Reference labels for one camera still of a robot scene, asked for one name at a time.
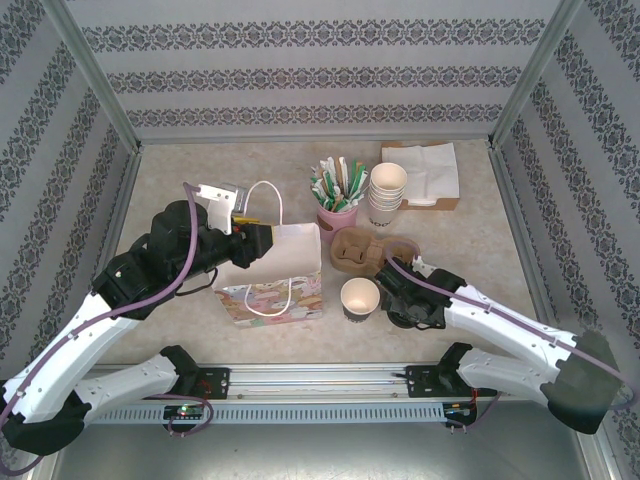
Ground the purple cable loop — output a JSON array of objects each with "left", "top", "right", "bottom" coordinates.
[{"left": 167, "top": 391, "right": 217, "bottom": 437}]

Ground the pink holder cup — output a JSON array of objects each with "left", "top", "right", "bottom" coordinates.
[{"left": 317, "top": 202, "right": 360, "bottom": 246}]

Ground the cartoon print paper gift bag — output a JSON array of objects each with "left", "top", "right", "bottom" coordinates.
[{"left": 212, "top": 179, "right": 324, "bottom": 330}]

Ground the brown cardboard cup carrier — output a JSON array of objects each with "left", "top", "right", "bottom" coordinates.
[{"left": 329, "top": 227, "right": 422, "bottom": 277}]

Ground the black mounting plate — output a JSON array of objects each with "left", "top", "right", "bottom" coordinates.
[
  {"left": 405, "top": 364, "right": 451, "bottom": 399},
  {"left": 197, "top": 367, "right": 231, "bottom": 400}
]

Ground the aluminium frame bar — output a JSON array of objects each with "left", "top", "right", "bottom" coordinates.
[{"left": 574, "top": 432, "right": 616, "bottom": 480}]

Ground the dark paper coffee cup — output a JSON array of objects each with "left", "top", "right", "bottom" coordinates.
[{"left": 340, "top": 277, "right": 382, "bottom": 325}]

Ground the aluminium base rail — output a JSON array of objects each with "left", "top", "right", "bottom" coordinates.
[{"left": 94, "top": 363, "right": 501, "bottom": 401}]

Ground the aluminium frame post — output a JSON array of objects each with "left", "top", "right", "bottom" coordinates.
[
  {"left": 487, "top": 0, "right": 586, "bottom": 151},
  {"left": 42, "top": 0, "right": 144, "bottom": 154}
]

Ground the brown paper wrapped stick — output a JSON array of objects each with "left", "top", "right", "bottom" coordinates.
[{"left": 319, "top": 184, "right": 342, "bottom": 211}]

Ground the brown cardboard napkin tray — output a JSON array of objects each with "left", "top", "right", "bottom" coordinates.
[{"left": 381, "top": 141, "right": 457, "bottom": 212}]

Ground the grey slotted cable duct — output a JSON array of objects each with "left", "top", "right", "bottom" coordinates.
[{"left": 92, "top": 399, "right": 451, "bottom": 426}]

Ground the stack of cream paper cups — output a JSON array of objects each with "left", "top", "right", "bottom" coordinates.
[{"left": 369, "top": 162, "right": 409, "bottom": 197}]

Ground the aluminium frame rail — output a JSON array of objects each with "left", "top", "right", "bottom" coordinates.
[
  {"left": 97, "top": 147, "right": 144, "bottom": 281},
  {"left": 134, "top": 132, "right": 496, "bottom": 146},
  {"left": 487, "top": 144, "right": 559, "bottom": 324}
]

